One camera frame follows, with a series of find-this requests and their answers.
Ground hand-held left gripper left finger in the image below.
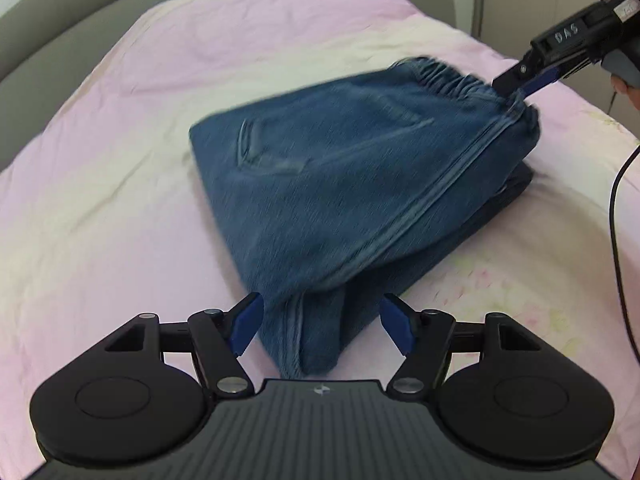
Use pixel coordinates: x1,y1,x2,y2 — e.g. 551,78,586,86
82,291,264,400

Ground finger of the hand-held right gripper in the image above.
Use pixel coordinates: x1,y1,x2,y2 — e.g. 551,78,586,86
517,58,602,102
492,59,540,95

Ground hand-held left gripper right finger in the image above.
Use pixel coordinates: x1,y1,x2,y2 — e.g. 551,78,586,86
379,293,560,401

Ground blue denim pants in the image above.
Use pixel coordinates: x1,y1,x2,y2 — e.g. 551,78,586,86
189,56,543,380

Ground beige wardrobe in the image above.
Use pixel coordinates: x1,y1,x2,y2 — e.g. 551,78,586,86
475,0,588,68

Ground white side cabinet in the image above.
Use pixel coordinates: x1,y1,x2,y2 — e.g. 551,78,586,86
450,0,480,36

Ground pink and cream blanket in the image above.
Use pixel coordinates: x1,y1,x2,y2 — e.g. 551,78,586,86
0,0,640,467

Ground black cable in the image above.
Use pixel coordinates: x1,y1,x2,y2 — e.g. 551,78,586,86
609,144,640,313

